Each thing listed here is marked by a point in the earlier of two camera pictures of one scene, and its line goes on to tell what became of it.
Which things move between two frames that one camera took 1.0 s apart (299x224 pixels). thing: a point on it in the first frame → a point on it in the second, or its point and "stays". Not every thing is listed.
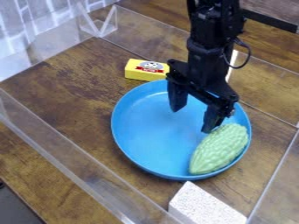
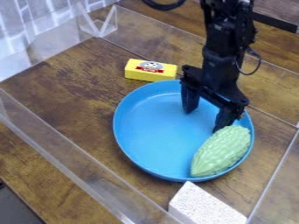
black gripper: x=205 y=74 → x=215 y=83
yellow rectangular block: x=144 y=70 stays
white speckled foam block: x=192 y=206 stays
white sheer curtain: x=40 y=29 stays
